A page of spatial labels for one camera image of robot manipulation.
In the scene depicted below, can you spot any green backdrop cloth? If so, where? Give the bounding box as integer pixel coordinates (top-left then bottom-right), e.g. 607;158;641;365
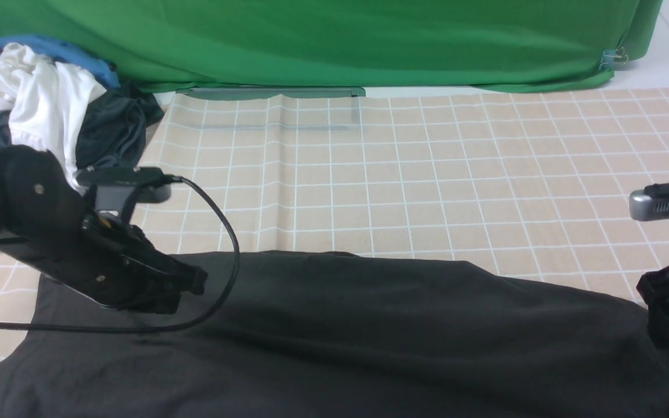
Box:
0;1;662;93

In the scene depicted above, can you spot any black cable image-left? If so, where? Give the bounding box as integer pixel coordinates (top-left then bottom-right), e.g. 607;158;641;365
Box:
0;176;241;334

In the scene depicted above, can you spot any beige checkered tablecloth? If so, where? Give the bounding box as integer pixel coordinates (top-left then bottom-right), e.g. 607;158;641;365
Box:
0;88;669;362

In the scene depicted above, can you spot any blue crumpled garment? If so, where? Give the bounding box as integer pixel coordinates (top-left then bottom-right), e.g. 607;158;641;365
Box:
0;34;120;89

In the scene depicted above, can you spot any white crumpled shirt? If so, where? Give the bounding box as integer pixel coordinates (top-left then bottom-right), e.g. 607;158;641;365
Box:
0;43;106;187

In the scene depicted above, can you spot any dark teal crumpled shirt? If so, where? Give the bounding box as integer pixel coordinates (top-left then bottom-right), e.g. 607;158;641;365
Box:
0;90;163;172

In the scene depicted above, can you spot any binder clip on backdrop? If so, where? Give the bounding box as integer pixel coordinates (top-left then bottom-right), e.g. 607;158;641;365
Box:
598;46;630;71

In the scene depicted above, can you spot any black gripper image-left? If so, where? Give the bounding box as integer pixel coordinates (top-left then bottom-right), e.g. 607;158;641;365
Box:
0;216;208;315

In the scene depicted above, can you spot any dark gray long-sleeved shirt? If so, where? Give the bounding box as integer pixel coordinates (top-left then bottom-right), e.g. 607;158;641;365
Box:
0;251;669;417

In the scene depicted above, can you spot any silver wrist camera image-right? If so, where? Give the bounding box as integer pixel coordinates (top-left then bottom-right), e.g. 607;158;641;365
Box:
628;179;669;222

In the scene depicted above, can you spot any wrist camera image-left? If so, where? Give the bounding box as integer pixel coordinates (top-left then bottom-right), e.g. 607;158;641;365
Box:
76;167;171;222

